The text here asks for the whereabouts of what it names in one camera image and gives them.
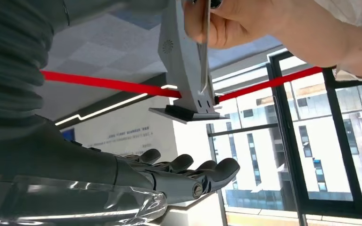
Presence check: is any guest person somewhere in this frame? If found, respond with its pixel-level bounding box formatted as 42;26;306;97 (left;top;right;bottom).
182;0;362;89

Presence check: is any grey kiosk display stand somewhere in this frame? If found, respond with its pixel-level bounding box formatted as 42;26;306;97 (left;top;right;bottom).
148;0;229;125

